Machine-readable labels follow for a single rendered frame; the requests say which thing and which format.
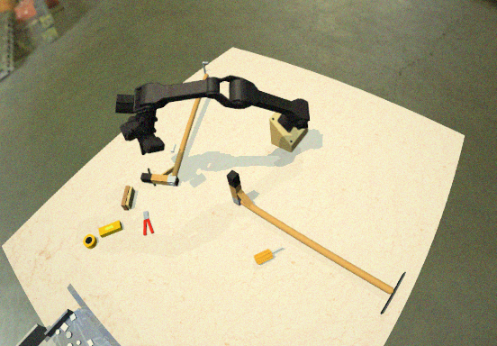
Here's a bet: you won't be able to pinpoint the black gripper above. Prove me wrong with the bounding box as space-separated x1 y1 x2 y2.
136 114 166 155

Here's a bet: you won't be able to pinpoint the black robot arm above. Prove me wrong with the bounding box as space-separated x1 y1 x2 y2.
115 76 310 141

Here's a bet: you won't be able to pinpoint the red-handled pliers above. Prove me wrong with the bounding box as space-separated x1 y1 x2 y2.
143 211 154 236

